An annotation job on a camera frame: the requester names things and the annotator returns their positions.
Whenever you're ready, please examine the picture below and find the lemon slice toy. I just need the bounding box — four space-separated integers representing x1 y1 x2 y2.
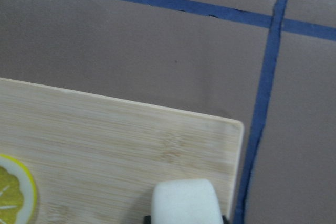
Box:
1 154 37 223

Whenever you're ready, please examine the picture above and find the white foam left gripper finger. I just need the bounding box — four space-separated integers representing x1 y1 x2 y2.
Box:
151 179 224 224

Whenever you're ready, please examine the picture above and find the bamboo cutting board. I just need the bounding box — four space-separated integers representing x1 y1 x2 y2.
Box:
1 78 244 223

